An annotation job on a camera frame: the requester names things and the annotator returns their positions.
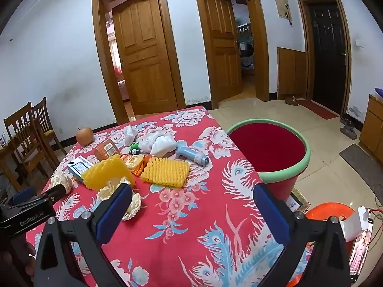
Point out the dark entrance door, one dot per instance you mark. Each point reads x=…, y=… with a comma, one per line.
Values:
x=326, y=56

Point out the wooden cabinet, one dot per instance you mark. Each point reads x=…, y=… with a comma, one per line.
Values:
x=372, y=125

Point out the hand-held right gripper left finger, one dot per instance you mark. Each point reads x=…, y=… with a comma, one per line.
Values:
x=115, y=212

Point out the white blue flat box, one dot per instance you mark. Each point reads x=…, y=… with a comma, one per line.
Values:
x=77, y=167

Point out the orange plastic stool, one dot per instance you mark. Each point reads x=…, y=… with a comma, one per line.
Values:
x=323, y=210

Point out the wooden dining table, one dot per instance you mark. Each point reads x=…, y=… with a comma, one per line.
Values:
x=7, y=161

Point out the orange snack wrapper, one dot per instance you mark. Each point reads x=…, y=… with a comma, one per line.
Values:
x=136, y=163

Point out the orange cardboard box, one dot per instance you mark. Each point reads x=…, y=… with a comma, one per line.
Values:
x=105, y=151

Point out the green toy figure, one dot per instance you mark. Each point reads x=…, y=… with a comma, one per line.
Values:
x=135, y=147

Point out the yellow foam fruit net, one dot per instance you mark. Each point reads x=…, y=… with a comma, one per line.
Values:
x=166, y=172
x=104, y=173

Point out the dark door wooden frame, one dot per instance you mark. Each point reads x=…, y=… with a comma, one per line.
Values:
x=302, y=50

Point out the printed cardboard box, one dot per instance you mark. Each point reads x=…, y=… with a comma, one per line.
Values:
x=295, y=204

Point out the white paper tissue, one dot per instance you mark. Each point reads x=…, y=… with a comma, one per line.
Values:
x=64, y=179

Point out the grey floor mat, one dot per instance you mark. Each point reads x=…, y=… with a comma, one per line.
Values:
x=363, y=163

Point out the phone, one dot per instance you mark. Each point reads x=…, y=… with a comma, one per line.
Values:
x=360, y=251

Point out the crumpled white blue wrapper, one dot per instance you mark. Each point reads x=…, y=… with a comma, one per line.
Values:
x=145, y=143

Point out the red floral tablecloth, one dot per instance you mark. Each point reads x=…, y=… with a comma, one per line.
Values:
x=194, y=215

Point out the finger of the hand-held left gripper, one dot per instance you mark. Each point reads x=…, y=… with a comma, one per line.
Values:
x=23, y=193
x=54, y=193

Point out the white charger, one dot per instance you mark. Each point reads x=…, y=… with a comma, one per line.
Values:
x=354, y=224

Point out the light blue plastic bottle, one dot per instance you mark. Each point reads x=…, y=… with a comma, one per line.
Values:
x=191, y=155

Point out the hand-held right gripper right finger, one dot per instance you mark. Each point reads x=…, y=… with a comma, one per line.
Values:
x=269, y=215

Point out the white wall switch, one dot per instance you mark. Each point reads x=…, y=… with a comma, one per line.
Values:
x=360, y=43

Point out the red doormat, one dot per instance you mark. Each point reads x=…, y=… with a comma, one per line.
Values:
x=317, y=109

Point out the wooden wall panel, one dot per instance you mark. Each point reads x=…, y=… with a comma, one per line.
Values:
x=290, y=74

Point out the arched panel wooden door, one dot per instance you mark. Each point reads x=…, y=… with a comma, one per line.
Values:
x=143, y=59

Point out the white plastic bag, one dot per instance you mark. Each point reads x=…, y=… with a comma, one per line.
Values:
x=163, y=147

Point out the small crumpled white tissue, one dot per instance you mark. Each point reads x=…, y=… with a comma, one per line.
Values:
x=129, y=134

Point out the grey shoe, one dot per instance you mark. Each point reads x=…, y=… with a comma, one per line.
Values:
x=347, y=121
x=349, y=133

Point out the brown shoe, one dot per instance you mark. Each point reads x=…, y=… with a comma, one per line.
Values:
x=290, y=101

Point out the purple cloth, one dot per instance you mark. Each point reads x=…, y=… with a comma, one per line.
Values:
x=379, y=92

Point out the beige wall meter box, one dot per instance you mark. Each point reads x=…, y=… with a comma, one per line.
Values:
x=282, y=6

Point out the large crumpled white tissue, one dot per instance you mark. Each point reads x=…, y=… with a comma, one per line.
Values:
x=135, y=206

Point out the red bucket with green rim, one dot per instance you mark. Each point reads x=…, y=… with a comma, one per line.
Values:
x=269, y=149

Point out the wooden chair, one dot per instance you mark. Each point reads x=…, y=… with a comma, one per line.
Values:
x=22, y=137
x=45, y=122

